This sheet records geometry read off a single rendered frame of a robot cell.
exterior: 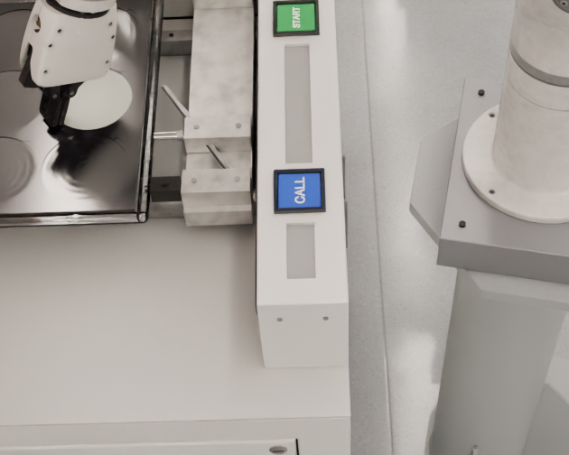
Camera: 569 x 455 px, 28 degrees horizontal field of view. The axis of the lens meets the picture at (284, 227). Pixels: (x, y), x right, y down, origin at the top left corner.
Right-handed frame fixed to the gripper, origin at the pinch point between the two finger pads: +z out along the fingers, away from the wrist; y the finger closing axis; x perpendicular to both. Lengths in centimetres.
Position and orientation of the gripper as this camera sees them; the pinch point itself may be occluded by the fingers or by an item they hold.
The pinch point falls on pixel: (54, 106)
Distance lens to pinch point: 140.1
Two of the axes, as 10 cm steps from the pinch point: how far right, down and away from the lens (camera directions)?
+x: -6.0, -6.4, 4.8
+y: 7.4, -2.3, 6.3
